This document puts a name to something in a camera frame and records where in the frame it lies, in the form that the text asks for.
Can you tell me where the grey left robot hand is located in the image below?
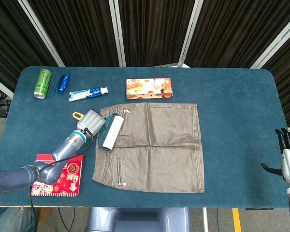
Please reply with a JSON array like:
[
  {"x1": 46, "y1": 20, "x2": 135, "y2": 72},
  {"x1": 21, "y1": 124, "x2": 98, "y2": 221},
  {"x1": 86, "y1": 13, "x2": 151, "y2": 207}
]
[{"x1": 76, "y1": 109, "x2": 107, "y2": 138}]

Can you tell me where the teal and white lint roller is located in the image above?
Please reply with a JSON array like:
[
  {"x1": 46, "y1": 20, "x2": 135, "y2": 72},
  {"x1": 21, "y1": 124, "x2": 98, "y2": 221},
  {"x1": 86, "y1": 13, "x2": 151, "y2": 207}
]
[{"x1": 72, "y1": 112, "x2": 125, "y2": 151}]

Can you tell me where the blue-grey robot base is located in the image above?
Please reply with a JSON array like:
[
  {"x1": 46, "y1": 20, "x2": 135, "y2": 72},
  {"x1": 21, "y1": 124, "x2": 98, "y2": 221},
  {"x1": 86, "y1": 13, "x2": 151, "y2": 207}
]
[{"x1": 87, "y1": 207, "x2": 191, "y2": 232}]

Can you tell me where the blue and white toothpaste tube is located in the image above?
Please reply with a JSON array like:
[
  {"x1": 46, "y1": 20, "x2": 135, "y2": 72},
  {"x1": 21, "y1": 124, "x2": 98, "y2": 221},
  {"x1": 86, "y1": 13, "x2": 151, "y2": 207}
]
[{"x1": 69, "y1": 87, "x2": 109, "y2": 102}]

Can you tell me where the blue snack wrapper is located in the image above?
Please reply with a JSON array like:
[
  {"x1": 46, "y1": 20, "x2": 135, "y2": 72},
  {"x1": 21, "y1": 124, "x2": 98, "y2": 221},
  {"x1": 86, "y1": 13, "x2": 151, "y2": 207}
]
[{"x1": 55, "y1": 73, "x2": 71, "y2": 94}]

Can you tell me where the red spiral calendar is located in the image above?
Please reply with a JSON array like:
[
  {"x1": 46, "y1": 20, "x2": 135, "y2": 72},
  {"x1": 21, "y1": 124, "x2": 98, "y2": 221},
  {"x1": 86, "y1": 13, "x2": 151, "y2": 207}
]
[{"x1": 29, "y1": 153, "x2": 84, "y2": 197}]

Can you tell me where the green energy drink can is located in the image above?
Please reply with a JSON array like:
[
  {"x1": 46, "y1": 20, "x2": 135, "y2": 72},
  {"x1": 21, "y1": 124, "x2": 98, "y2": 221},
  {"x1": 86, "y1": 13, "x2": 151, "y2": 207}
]
[{"x1": 33, "y1": 69, "x2": 53, "y2": 100}]

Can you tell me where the orange snack box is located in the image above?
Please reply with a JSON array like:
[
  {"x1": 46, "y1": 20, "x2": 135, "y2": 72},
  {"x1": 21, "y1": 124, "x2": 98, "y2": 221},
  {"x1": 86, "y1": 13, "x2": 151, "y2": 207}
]
[{"x1": 125, "y1": 77, "x2": 174, "y2": 100}]

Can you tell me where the taupe shiny zip skirt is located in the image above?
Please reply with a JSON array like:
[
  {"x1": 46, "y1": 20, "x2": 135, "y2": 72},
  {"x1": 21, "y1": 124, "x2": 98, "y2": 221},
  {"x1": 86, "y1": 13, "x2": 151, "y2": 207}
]
[{"x1": 91, "y1": 102, "x2": 205, "y2": 194}]

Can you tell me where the blue felt table cover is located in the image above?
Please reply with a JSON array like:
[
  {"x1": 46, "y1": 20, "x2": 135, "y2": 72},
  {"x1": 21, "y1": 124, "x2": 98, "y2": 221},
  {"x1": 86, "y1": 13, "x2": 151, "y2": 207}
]
[{"x1": 0, "y1": 66, "x2": 290, "y2": 209}]

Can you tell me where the dark pleated screen panel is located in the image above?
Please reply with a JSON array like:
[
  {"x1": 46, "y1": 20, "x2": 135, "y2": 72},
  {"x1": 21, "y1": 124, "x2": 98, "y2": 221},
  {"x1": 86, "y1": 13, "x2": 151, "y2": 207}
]
[
  {"x1": 0, "y1": 0, "x2": 58, "y2": 92},
  {"x1": 118, "y1": 0, "x2": 196, "y2": 67},
  {"x1": 262, "y1": 36, "x2": 290, "y2": 128},
  {"x1": 185, "y1": 0, "x2": 290, "y2": 68},
  {"x1": 28, "y1": 0, "x2": 119, "y2": 67}
]

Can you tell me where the white table leg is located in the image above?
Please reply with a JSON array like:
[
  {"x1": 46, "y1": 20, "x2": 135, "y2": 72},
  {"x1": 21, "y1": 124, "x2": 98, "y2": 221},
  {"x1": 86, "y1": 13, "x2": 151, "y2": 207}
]
[{"x1": 202, "y1": 207, "x2": 209, "y2": 232}]

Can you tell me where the person's leg in jeans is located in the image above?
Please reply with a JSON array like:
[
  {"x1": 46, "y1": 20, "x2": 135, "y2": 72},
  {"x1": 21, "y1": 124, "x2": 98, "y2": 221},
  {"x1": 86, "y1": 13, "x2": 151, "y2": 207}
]
[{"x1": 0, "y1": 207, "x2": 37, "y2": 232}]

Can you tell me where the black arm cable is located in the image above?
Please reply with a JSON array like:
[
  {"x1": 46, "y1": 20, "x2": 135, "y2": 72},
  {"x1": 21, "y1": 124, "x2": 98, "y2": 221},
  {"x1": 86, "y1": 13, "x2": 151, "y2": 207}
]
[{"x1": 29, "y1": 127, "x2": 95, "y2": 232}]

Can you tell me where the white screen frame post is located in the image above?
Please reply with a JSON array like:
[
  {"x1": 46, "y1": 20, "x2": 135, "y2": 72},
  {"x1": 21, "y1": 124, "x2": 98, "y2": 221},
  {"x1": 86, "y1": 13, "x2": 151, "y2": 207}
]
[
  {"x1": 17, "y1": 0, "x2": 65, "y2": 67},
  {"x1": 177, "y1": 0, "x2": 203, "y2": 68},
  {"x1": 108, "y1": 0, "x2": 127, "y2": 68},
  {"x1": 0, "y1": 74, "x2": 15, "y2": 99},
  {"x1": 250, "y1": 16, "x2": 290, "y2": 70}
]

